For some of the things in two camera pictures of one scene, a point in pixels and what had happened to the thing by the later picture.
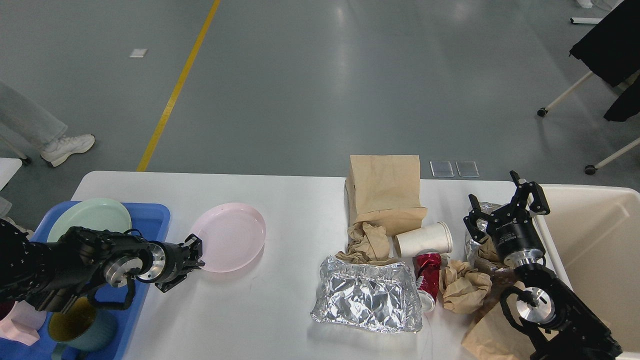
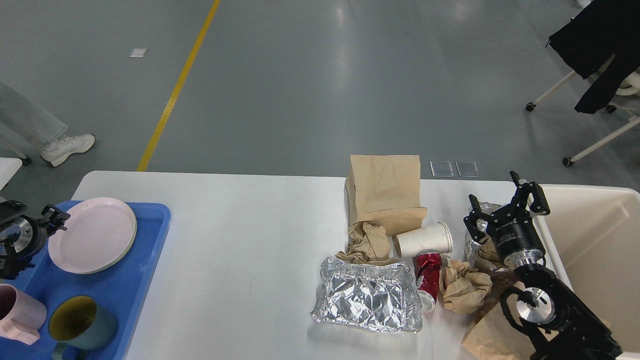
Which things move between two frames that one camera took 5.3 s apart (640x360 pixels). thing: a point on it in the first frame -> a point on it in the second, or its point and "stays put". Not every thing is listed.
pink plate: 231,234 -> 100,233
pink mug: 23,323 stays put
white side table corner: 8,167 stays put
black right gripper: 515,237 stays put
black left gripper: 169,261 -> 34,234
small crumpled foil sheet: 471,244 stays put
